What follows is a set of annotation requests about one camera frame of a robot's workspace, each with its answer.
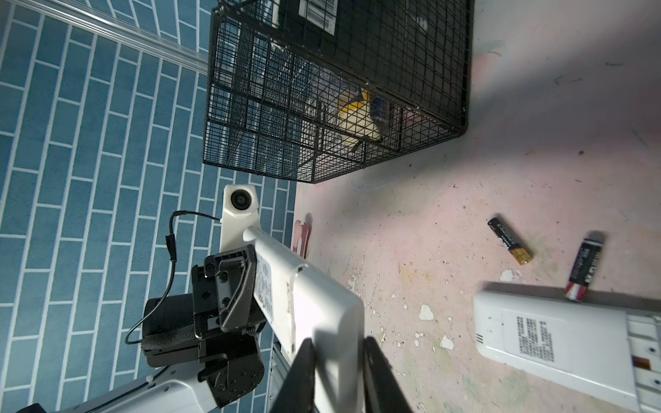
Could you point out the black box in basket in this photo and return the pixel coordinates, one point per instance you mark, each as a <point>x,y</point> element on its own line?
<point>417,52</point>

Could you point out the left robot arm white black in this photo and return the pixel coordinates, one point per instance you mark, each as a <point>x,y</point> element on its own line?
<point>166,390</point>

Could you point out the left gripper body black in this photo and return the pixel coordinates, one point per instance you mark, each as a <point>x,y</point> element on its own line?
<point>185,328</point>

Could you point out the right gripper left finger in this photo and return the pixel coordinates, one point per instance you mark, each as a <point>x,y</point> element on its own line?
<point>292,385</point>

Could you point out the pink object on table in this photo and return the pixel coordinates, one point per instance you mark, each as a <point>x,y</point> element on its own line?
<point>302,233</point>

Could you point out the white remote control with screen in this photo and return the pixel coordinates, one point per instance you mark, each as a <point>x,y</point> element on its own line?
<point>301,302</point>

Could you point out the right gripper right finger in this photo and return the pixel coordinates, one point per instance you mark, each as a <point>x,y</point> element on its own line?
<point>381,389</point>

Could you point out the black wire mesh basket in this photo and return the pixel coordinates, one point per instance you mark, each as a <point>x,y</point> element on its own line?
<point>272,106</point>

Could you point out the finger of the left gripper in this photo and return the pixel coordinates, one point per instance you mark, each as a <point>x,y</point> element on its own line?
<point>234,274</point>

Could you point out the red black AA battery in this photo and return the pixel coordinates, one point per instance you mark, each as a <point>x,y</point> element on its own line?
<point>584,269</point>

